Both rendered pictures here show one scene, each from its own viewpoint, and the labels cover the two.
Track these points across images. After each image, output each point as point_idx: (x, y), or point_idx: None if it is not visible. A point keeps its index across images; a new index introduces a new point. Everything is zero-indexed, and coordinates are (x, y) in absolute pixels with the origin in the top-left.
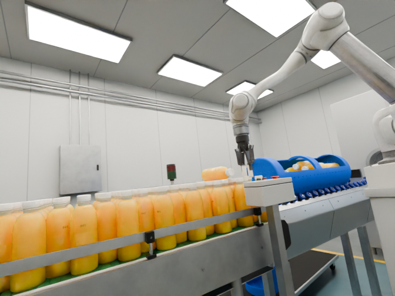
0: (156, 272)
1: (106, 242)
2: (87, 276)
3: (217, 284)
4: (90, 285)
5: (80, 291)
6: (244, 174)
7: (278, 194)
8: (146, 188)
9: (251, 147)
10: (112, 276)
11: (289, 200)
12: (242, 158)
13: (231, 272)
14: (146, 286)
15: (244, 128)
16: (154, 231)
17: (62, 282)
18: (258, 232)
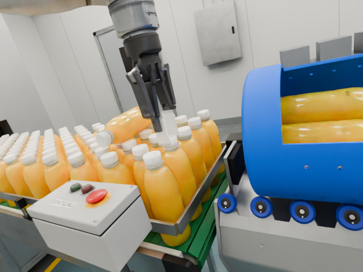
0: (33, 229)
1: (6, 195)
2: (7, 210)
3: (83, 266)
4: (7, 217)
5: (5, 217)
6: (168, 130)
7: (67, 243)
8: (26, 152)
9: (133, 80)
10: (13, 218)
11: (98, 266)
12: (160, 95)
13: (95, 267)
14: (32, 233)
15: (116, 19)
16: (24, 198)
17: (2, 207)
18: None
